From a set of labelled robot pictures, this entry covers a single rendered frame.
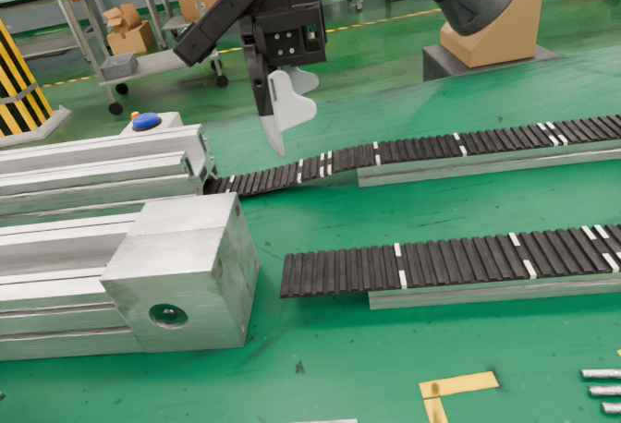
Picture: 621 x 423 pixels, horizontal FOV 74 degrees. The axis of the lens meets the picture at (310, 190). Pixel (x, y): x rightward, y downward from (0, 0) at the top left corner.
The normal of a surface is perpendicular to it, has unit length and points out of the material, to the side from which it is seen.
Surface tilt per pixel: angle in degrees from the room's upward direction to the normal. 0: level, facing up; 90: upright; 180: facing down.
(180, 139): 90
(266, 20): 90
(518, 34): 90
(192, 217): 0
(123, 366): 0
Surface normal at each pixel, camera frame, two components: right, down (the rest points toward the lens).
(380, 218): -0.17, -0.81
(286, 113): -0.09, 0.32
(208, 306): -0.04, 0.57
